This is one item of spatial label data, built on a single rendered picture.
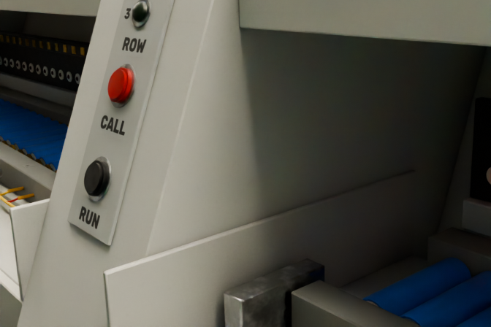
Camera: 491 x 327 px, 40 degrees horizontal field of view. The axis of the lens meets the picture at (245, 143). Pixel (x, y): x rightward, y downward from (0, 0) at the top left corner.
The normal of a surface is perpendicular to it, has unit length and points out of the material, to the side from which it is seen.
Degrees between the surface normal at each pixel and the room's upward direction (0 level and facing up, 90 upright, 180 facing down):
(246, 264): 90
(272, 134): 90
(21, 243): 90
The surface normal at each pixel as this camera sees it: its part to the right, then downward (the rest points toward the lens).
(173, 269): 0.63, 0.18
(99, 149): -0.73, -0.18
